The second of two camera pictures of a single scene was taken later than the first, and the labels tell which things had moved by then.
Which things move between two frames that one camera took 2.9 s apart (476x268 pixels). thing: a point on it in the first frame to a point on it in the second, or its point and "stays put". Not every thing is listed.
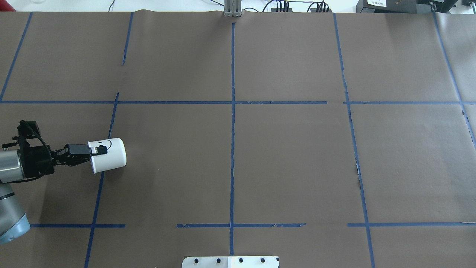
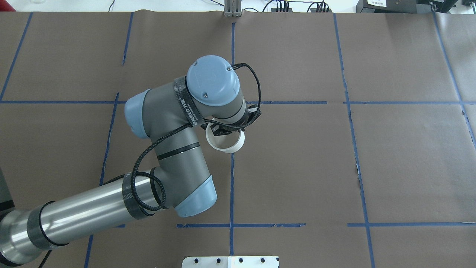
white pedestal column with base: (253, 261) stays put
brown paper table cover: (330, 140) stays put
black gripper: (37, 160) to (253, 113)
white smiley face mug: (116, 157) to (229, 143)
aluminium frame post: (232, 8) stays put
